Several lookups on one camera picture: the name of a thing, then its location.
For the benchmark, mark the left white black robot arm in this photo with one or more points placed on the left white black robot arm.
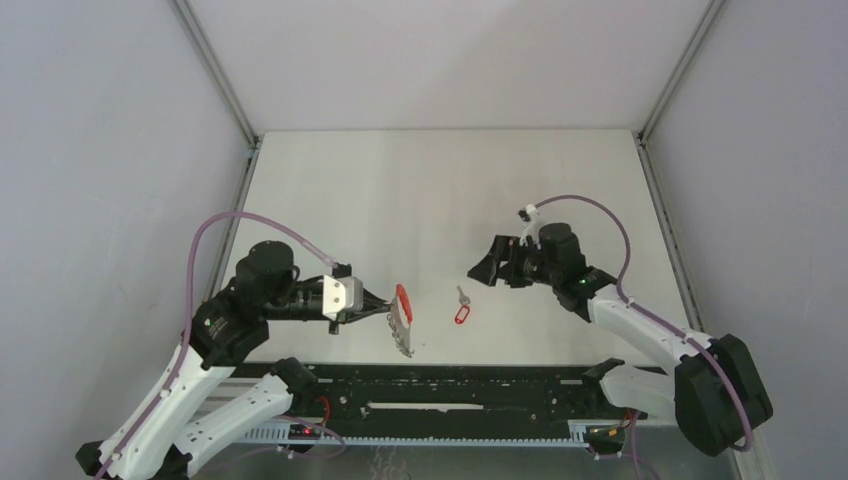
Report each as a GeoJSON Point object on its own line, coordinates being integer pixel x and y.
{"type": "Point", "coordinates": [163, 439]}

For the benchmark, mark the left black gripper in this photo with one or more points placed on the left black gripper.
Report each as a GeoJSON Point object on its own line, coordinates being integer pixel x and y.
{"type": "Point", "coordinates": [372, 305]}

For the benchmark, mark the left circuit board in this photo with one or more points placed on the left circuit board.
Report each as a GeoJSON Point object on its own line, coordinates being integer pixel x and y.
{"type": "Point", "coordinates": [304, 433]}

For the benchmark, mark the circuit board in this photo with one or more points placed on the circuit board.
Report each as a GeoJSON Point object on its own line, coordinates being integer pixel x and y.
{"type": "Point", "coordinates": [601, 435]}
{"type": "Point", "coordinates": [304, 433]}

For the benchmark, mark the red tag key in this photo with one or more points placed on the red tag key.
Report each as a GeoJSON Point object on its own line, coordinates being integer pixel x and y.
{"type": "Point", "coordinates": [464, 307]}

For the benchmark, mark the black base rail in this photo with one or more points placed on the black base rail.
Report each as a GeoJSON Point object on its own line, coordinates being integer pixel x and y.
{"type": "Point", "coordinates": [456, 403]}

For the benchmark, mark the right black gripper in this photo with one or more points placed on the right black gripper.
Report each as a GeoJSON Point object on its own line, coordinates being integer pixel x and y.
{"type": "Point", "coordinates": [503, 249]}

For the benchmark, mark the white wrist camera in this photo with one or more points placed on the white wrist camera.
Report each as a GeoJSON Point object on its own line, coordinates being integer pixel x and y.
{"type": "Point", "coordinates": [341, 296]}
{"type": "Point", "coordinates": [532, 222]}

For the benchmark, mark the red grey keyring holder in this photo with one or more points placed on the red grey keyring holder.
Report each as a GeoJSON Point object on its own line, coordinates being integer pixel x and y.
{"type": "Point", "coordinates": [400, 318]}

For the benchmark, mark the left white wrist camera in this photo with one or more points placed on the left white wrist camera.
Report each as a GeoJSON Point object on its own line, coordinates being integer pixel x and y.
{"type": "Point", "coordinates": [341, 296]}

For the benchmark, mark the right circuit board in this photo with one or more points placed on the right circuit board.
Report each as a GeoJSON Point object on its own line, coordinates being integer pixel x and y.
{"type": "Point", "coordinates": [601, 435]}

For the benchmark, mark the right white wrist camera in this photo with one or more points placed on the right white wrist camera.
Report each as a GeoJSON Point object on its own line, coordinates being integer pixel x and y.
{"type": "Point", "coordinates": [532, 222]}

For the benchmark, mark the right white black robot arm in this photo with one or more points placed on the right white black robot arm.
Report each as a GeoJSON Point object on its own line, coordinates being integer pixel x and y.
{"type": "Point", "coordinates": [708, 387]}

